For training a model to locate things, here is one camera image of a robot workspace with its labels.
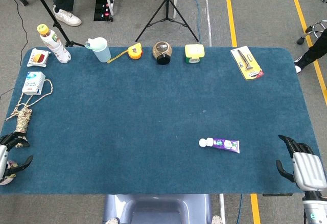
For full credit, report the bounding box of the round glass jar black lid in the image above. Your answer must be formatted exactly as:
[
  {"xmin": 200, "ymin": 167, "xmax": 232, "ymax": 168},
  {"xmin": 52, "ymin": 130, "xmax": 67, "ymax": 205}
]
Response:
[{"xmin": 152, "ymin": 41, "xmax": 173, "ymax": 65}]

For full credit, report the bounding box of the black tripod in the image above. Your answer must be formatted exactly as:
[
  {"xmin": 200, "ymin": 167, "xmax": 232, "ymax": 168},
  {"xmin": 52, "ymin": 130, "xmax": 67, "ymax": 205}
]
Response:
[{"xmin": 135, "ymin": 0, "xmax": 199, "ymax": 43}]

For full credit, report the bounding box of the yellow tape measure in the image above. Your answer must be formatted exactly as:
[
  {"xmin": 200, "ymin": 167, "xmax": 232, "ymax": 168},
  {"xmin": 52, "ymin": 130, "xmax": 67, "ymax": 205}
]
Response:
[{"xmin": 107, "ymin": 42, "xmax": 144, "ymax": 64}]

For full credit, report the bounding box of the drink bottle yellow cap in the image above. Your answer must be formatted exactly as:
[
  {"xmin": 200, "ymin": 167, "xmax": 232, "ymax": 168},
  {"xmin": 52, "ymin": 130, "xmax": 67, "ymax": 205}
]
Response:
[{"xmin": 36, "ymin": 24, "xmax": 72, "ymax": 63}]

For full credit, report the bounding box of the beige braided rope bundle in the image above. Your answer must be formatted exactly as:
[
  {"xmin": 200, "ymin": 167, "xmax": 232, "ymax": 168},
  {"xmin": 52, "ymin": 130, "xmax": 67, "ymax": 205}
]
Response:
[{"xmin": 4, "ymin": 79, "xmax": 54, "ymax": 148}]

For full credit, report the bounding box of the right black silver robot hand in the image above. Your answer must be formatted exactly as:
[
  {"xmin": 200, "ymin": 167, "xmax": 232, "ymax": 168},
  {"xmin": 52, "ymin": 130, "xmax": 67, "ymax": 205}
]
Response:
[{"xmin": 275, "ymin": 134, "xmax": 327, "ymax": 193}]

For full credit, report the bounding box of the light blue plastic cup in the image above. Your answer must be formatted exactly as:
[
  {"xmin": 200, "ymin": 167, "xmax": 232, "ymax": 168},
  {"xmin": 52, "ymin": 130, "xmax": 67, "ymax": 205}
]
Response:
[{"xmin": 85, "ymin": 37, "xmax": 112, "ymax": 63}]

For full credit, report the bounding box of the chrome stool base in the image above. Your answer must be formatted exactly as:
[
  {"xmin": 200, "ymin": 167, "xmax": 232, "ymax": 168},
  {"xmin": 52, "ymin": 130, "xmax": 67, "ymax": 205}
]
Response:
[{"xmin": 296, "ymin": 20, "xmax": 327, "ymax": 45}]

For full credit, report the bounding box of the razor on yellow blister card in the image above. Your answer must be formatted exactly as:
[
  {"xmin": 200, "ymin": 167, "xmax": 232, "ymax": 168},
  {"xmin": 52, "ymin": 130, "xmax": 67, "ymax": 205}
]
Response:
[{"xmin": 230, "ymin": 46, "xmax": 265, "ymax": 81}]

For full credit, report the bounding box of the person in black clothes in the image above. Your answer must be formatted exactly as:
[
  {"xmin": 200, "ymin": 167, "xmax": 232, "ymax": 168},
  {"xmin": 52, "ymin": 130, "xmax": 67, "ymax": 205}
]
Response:
[{"xmin": 293, "ymin": 28, "xmax": 327, "ymax": 74}]

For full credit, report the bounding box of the white blue tissue pack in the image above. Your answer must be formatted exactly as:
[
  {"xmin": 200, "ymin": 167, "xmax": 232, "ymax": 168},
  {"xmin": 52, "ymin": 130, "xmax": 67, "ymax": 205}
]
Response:
[{"xmin": 21, "ymin": 71, "xmax": 46, "ymax": 96}]

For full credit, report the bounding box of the white snack packet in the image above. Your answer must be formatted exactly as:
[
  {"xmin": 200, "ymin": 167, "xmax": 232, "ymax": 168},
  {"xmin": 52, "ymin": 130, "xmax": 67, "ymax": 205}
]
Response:
[{"xmin": 27, "ymin": 48, "xmax": 52, "ymax": 68}]

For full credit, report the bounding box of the green box yellow lid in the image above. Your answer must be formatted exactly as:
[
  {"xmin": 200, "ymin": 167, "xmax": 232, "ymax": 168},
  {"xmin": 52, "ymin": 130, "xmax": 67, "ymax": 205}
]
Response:
[{"xmin": 184, "ymin": 43, "xmax": 205, "ymax": 64}]

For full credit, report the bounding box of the blue carpet table mat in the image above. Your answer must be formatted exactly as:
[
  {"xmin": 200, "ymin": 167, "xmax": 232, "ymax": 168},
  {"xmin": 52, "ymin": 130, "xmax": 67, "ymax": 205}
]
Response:
[{"xmin": 0, "ymin": 46, "xmax": 323, "ymax": 196}]

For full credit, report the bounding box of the blue floor cable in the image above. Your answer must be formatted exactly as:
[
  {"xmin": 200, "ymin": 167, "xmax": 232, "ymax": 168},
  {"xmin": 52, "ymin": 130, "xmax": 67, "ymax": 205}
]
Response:
[{"xmin": 184, "ymin": 0, "xmax": 202, "ymax": 43}]

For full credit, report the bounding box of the purple white toothpaste tube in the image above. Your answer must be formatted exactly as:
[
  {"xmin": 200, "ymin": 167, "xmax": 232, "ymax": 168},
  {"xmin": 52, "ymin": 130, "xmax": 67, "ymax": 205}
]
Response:
[{"xmin": 198, "ymin": 137, "xmax": 241, "ymax": 154}]

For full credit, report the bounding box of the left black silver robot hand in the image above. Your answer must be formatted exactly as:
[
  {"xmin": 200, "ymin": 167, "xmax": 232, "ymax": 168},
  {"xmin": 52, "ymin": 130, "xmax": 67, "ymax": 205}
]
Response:
[{"xmin": 0, "ymin": 131, "xmax": 34, "ymax": 186}]

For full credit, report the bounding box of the black power strip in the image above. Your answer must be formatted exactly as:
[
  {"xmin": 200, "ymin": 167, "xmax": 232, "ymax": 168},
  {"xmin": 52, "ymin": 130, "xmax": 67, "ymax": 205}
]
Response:
[{"xmin": 94, "ymin": 0, "xmax": 114, "ymax": 22}]

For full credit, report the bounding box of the black slanted light stand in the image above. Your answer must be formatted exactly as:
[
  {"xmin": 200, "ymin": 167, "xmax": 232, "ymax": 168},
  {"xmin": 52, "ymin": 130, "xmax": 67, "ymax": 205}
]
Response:
[{"xmin": 25, "ymin": 0, "xmax": 86, "ymax": 48}]

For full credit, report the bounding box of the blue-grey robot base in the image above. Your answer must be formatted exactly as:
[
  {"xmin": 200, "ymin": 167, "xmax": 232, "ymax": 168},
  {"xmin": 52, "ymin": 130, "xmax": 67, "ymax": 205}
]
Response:
[{"xmin": 103, "ymin": 194, "xmax": 213, "ymax": 224}]

